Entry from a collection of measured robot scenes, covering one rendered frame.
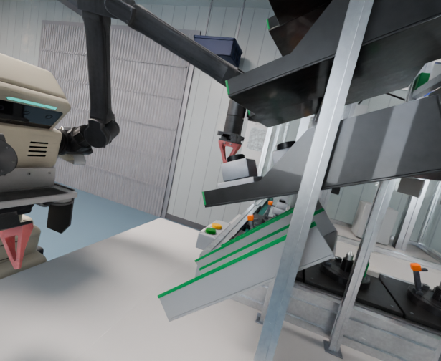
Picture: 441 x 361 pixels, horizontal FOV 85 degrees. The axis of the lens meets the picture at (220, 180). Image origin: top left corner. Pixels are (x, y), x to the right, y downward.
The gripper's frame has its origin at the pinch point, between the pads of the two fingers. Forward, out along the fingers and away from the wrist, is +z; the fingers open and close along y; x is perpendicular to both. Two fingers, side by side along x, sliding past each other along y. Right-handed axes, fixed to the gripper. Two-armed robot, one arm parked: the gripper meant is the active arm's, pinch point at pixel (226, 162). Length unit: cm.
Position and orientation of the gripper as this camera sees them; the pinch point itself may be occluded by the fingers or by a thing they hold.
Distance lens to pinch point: 78.2
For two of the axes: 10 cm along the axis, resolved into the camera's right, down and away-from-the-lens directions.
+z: -2.0, 9.7, 1.3
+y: 3.1, -0.7, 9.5
